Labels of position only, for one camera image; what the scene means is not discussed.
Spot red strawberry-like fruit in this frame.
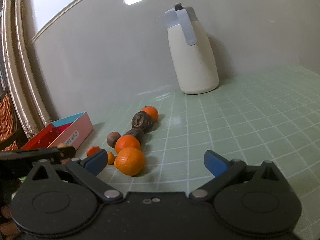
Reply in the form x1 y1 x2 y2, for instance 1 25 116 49
86 146 100 157

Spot small kumquat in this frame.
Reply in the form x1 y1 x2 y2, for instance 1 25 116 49
107 152 116 165

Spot brown kiwi fruit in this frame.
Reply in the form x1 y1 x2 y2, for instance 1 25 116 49
57 142 72 154

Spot dark red round fruit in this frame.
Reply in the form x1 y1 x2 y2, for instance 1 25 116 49
106 132 121 148

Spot large front orange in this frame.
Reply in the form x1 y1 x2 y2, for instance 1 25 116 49
114 147 145 176

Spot dark mangosteen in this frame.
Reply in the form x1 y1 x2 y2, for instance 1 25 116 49
124 128 144 144
131 111 154 133

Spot person's left hand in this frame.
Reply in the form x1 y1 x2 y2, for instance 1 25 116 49
1 204 18 239

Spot wooden sofa orange cushions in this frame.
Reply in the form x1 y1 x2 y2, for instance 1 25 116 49
0 87 28 151

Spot colourful cardboard box tray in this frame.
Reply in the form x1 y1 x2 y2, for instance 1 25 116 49
21 112 93 150

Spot beige satin curtain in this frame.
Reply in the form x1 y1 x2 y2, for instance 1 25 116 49
1 0 52 140

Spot green grid table mat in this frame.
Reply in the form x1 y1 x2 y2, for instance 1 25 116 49
15 63 320 240

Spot white thermos jug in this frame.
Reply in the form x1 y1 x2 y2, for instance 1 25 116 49
163 3 219 95

